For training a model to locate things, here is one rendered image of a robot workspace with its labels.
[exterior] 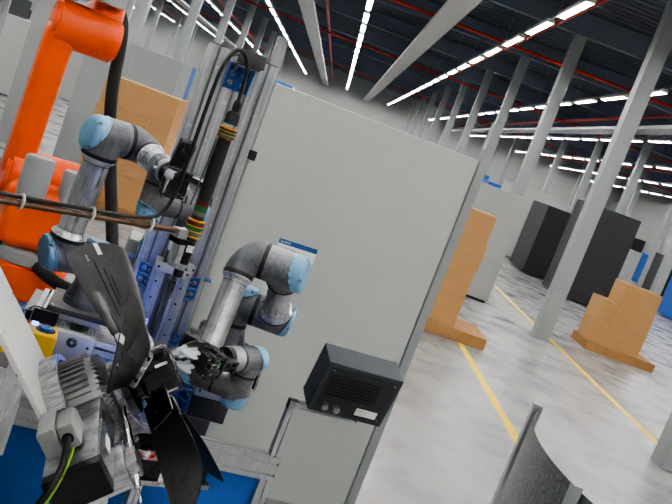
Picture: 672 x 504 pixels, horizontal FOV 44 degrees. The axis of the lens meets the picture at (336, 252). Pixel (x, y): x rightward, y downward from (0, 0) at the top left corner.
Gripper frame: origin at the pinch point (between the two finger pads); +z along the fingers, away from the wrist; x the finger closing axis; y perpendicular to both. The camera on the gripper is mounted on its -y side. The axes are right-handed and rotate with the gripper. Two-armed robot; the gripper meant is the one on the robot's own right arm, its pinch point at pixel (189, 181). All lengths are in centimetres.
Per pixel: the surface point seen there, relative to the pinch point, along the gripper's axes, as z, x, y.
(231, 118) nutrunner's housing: 10.3, -1.6, -18.8
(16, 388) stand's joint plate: 23, 28, 53
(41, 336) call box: -26, 18, 58
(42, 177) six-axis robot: -374, -12, 73
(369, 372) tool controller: -9, -77, 41
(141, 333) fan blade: 32.8, 8.5, 31.1
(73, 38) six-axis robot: -397, -6, -21
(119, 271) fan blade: 4.1, 10.4, 26.2
